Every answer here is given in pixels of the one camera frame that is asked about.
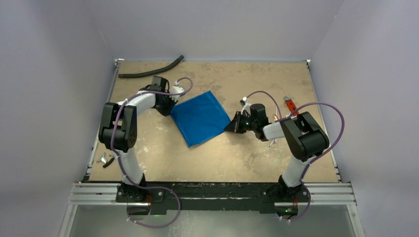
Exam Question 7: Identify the blue cloth napkin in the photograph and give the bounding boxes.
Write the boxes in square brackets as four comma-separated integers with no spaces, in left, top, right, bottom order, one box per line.
[170,91,231,147]

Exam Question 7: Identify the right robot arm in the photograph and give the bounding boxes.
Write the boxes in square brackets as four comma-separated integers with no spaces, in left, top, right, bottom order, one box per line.
[224,103,330,201]

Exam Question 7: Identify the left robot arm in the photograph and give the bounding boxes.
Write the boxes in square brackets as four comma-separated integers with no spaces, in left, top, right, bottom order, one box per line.
[98,76,186,202]

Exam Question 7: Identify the black foam tube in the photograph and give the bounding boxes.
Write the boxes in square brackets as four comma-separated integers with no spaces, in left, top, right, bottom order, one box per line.
[118,55,184,79]

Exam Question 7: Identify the small tool at left edge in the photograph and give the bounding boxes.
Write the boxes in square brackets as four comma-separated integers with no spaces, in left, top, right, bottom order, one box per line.
[96,152,108,164]

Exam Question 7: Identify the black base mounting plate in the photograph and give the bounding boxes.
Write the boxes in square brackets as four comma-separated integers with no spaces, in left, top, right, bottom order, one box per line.
[116,181,309,215]

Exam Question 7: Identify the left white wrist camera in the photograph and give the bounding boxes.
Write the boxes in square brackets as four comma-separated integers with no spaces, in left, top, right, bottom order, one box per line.
[169,85,185,96]

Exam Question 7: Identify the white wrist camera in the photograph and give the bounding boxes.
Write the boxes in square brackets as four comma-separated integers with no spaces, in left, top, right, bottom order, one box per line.
[169,85,185,96]
[240,97,251,115]

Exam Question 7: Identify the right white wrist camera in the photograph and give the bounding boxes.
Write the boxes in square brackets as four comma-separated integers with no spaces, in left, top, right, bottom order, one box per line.
[240,97,251,115]

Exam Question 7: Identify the red handled adjustable wrench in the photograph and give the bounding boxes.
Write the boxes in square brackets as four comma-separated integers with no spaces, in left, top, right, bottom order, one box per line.
[284,96,299,116]

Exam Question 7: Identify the black handled pliers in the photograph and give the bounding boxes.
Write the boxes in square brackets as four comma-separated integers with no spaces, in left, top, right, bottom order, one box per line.
[102,157,115,168]

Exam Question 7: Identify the aluminium frame rail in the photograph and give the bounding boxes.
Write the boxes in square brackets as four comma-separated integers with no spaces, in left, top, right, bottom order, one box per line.
[68,182,356,207]

